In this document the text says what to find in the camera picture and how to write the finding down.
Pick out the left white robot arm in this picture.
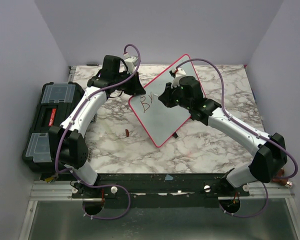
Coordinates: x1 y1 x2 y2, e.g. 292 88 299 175
48 53 146 198

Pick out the brown cable connector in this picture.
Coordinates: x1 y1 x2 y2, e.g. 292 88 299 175
271 168 293 188

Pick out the pink framed whiteboard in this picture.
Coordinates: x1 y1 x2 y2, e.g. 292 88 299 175
128 54 191 148

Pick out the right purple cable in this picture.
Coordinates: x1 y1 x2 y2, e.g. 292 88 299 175
174 58 299 218

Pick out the small black wall bracket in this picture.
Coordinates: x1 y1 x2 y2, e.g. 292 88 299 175
86 63 99 67

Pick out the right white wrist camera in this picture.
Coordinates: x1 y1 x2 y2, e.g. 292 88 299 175
169 68 187 88

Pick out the black plastic toolbox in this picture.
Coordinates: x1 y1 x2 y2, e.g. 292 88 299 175
22 82 85 174

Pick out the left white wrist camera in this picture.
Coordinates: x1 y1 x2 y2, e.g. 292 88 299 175
123 53 139 74

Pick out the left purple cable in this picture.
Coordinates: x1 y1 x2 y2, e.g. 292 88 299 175
54 43 141 221

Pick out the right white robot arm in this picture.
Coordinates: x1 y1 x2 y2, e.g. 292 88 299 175
158 76 287 196

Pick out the purple cable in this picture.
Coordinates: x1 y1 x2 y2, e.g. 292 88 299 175
54 43 141 221
174 58 299 218

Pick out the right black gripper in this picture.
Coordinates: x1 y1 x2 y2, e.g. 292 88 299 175
159 81 192 111

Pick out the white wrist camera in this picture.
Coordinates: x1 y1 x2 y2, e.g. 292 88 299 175
169 68 187 88
123 53 139 74

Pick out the black mounting rail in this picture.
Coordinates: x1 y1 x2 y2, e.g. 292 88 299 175
69 171 251 210

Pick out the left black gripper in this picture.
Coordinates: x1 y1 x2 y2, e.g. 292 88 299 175
113 70 145 96

